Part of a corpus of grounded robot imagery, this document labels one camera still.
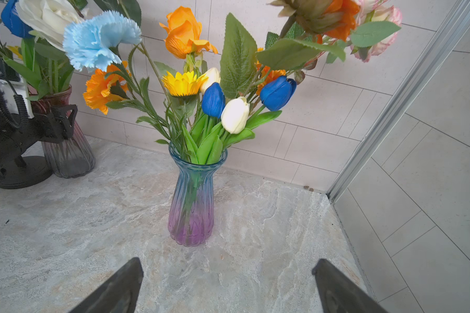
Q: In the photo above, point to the dark red glass vase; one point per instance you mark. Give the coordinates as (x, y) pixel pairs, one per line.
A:
(72, 157)

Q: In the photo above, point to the pink roses stem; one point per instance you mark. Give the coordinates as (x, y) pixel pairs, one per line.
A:
(367, 27)

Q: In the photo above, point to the orange carnation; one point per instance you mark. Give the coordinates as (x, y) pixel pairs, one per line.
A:
(104, 87)

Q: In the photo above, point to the white tulip right vase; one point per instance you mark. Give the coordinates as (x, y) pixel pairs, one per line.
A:
(234, 118)

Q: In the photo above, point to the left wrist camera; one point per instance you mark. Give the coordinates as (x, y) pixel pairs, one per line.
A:
(10, 84)

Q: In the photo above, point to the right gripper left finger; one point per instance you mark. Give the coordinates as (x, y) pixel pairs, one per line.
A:
(119, 293)

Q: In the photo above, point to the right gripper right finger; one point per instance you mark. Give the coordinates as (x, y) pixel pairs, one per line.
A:
(340, 294)

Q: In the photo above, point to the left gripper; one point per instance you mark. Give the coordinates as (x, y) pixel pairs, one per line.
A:
(18, 132)

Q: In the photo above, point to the blue tulip vase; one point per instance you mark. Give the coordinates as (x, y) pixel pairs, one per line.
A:
(212, 106)
(274, 97)

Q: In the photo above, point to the orange rose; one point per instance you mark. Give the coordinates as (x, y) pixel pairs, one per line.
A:
(184, 35)

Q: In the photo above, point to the blue purple glass vase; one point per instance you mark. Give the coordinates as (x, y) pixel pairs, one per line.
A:
(191, 217)

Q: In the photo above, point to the orange gerbera flower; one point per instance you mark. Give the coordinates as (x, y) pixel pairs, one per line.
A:
(312, 29)

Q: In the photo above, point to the white rose left vase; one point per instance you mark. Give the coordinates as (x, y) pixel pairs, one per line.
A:
(48, 18)

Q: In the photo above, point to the light blue carnation right vase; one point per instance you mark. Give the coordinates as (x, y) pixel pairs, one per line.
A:
(112, 39)

